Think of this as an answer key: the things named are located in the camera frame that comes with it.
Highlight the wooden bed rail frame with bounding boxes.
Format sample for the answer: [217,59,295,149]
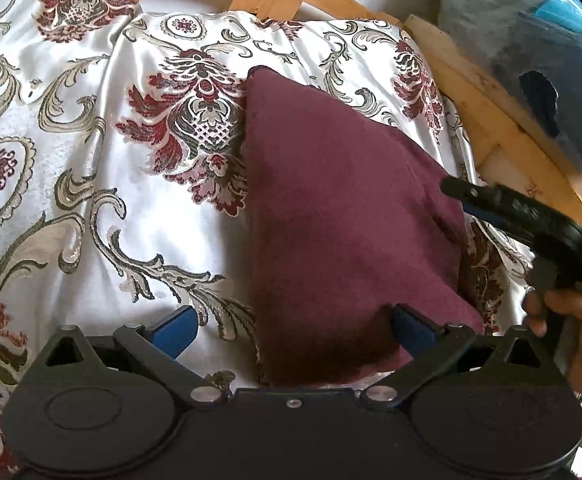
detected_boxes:
[113,0,582,233]

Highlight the maroon small garment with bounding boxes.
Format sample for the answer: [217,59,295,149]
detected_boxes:
[243,67,483,387]

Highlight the white floral satin bedspread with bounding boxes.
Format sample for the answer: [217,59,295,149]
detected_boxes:
[0,0,582,480]

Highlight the blue grey plush in plastic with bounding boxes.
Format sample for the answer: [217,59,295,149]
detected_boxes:
[437,0,582,173]

